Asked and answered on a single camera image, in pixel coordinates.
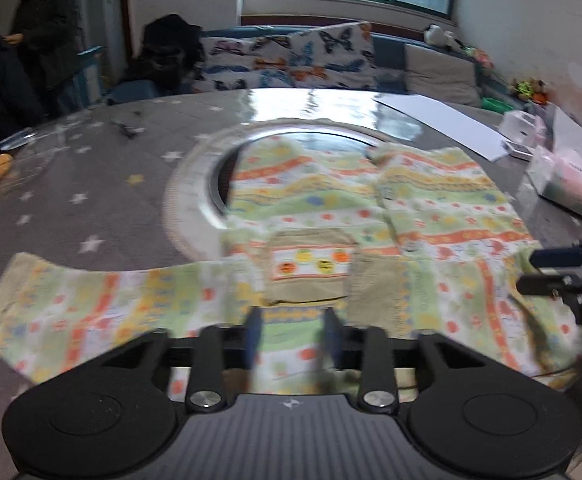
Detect round induction cooktop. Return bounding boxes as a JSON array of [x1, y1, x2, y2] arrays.
[[197, 127, 392, 233]]

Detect grey star pattern table mat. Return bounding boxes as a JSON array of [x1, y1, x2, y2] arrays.
[[0, 94, 283, 480]]

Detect colourful patterned baby jacket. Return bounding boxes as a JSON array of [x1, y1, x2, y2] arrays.
[[0, 143, 582, 393]]

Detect black marker pen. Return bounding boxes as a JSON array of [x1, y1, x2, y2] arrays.
[[111, 119, 146, 139]]

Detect small white card box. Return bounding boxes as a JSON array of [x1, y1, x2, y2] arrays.
[[503, 141, 534, 162]]

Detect butterfly pillow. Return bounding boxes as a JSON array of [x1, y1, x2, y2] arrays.
[[192, 35, 293, 93], [288, 22, 377, 90]]

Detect left butterfly pillow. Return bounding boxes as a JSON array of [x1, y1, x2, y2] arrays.
[[192, 35, 293, 93]]

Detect right butterfly pillow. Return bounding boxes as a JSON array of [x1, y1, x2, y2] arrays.
[[288, 22, 377, 90]]

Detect white plush toy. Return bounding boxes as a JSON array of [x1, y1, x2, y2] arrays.
[[423, 24, 462, 52]]

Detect green plastic bowl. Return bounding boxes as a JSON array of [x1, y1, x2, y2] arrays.
[[481, 96, 515, 114]]

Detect small white device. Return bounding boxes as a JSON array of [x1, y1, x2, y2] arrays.
[[498, 110, 546, 148]]

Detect white paper sheet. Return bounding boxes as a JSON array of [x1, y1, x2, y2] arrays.
[[375, 93, 507, 162]]

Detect clear storage box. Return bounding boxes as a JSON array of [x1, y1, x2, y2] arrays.
[[546, 103, 582, 171]]

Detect clear plastic tray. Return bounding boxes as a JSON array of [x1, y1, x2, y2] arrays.
[[0, 119, 82, 188]]

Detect black bag on sofa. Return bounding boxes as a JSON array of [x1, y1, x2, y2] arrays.
[[122, 13, 203, 96]]

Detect colourful plush toys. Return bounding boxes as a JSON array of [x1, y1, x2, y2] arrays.
[[509, 78, 548, 106]]

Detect standing person in dark jacket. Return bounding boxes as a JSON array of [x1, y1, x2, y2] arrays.
[[4, 0, 78, 118]]

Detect blue sofa bench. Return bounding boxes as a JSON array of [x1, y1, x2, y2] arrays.
[[105, 24, 518, 111]]

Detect grey cushion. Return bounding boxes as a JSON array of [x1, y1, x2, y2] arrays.
[[404, 44, 481, 107]]

